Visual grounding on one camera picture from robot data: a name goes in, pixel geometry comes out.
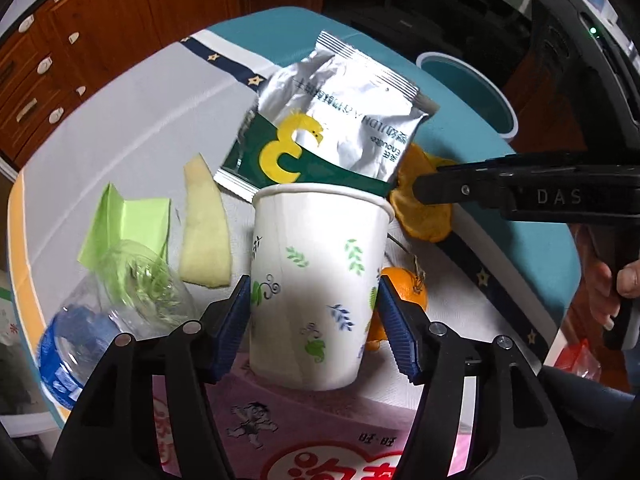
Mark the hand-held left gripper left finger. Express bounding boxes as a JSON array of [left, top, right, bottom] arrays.
[[47, 274, 252, 480]]

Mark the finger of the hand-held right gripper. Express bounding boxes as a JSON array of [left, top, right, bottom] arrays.
[[412, 157, 522, 212]]

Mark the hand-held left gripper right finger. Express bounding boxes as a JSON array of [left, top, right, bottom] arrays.
[[377, 275, 581, 480]]

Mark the orange peel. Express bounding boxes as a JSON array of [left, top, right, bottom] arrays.
[[389, 142, 458, 243]]

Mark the leaf print paper cup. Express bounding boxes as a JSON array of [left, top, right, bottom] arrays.
[[248, 182, 396, 392]]

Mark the teal round trash bin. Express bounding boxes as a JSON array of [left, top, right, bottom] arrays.
[[416, 51, 518, 141]]

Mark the pink snack box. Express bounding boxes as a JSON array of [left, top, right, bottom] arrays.
[[150, 350, 481, 480]]

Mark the clear bottle with blue label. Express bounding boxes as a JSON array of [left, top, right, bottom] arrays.
[[37, 240, 198, 411]]

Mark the person's right hand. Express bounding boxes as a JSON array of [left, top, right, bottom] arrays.
[[570, 225, 640, 331]]

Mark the orange tangerine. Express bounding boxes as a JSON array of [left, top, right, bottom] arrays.
[[364, 266, 429, 352]]

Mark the pale yellow fruit rind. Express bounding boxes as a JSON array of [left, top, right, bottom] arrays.
[[179, 152, 234, 289]]

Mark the folded green paper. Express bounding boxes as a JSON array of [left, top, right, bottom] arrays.
[[77, 182, 173, 268]]

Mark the silver green foil packet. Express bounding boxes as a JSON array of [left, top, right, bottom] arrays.
[[213, 31, 441, 204]]

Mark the red plastic bag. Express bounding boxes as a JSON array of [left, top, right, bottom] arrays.
[[550, 338, 603, 393]]

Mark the black built-in appliance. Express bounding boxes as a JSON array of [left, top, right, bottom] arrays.
[[325, 0, 591, 86]]

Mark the person's leg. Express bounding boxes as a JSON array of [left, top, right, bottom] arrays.
[[540, 365, 640, 480]]

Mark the white and green plastic bag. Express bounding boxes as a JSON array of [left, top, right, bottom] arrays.
[[0, 280, 51, 431]]

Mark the wooden cabinet with drawers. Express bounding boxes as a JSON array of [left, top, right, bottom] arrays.
[[0, 0, 326, 171]]

